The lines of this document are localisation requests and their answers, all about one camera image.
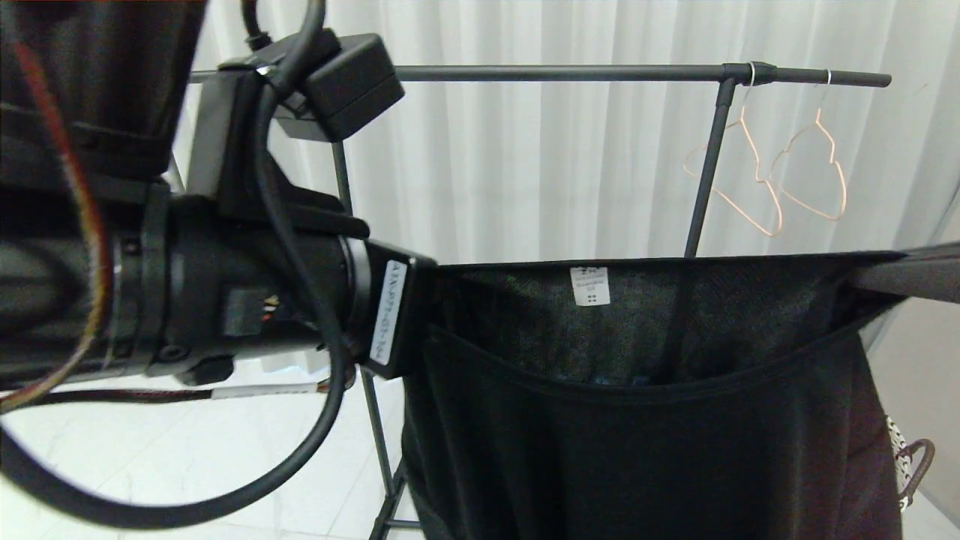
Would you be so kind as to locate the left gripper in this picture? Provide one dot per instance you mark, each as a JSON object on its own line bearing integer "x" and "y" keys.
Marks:
{"x": 210, "y": 285}

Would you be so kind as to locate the black garment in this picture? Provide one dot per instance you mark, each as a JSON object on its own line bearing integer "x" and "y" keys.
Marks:
{"x": 637, "y": 450}

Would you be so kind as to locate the pink clothes hanger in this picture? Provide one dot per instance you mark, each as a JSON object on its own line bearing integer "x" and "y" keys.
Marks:
{"x": 781, "y": 217}
{"x": 845, "y": 199}

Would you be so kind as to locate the black clothes rack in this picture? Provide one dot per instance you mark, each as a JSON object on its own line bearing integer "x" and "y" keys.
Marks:
{"x": 570, "y": 73}

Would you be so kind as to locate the white laundry basket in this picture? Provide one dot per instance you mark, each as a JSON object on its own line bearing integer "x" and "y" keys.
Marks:
{"x": 894, "y": 450}

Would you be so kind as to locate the white curtain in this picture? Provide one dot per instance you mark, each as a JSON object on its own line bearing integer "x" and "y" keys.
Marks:
{"x": 525, "y": 165}

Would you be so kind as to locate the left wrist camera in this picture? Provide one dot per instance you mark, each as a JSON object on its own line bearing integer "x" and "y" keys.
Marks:
{"x": 345, "y": 82}

